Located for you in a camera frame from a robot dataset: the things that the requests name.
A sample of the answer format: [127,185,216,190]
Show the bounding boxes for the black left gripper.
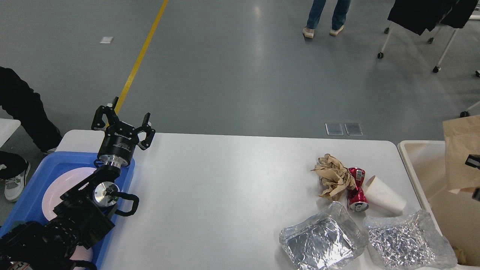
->
[91,97,156,167]

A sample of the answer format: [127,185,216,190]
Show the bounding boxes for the brown paper bag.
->
[443,115,480,194]

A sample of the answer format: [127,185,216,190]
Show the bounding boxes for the clear plastic wrap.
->
[362,210,458,270]

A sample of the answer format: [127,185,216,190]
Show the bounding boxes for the pink plate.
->
[41,167,96,221]

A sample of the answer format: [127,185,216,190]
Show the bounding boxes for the pink mug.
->
[70,246,93,262]

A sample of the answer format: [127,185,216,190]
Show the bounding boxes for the brown paper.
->
[311,153,356,201]

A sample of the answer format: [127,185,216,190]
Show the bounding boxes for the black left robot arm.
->
[1,97,156,270]

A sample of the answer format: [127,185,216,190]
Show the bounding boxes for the beige plastic bin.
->
[397,140,480,270]

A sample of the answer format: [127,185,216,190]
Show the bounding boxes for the white paper cup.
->
[364,175,407,215]

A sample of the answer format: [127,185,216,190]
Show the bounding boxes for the crushed red soda can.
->
[347,167,370,212]

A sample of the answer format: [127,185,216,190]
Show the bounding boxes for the white side table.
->
[0,118,21,147]

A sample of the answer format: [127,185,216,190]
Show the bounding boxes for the right clear floor plate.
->
[345,123,363,136]

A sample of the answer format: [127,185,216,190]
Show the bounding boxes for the clear floor plate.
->
[345,123,363,136]
[325,123,344,136]

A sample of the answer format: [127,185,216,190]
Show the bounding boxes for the blue plastic tray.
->
[0,151,135,270]

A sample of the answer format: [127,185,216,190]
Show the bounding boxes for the left clear floor plate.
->
[325,123,344,136]

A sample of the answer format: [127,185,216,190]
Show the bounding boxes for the crumpled aluminium foil tray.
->
[279,201,368,270]

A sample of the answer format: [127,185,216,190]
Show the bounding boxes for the rack with black clothes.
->
[377,0,479,73]

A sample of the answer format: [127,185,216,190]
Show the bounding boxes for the person in blue jeans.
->
[303,0,352,39]

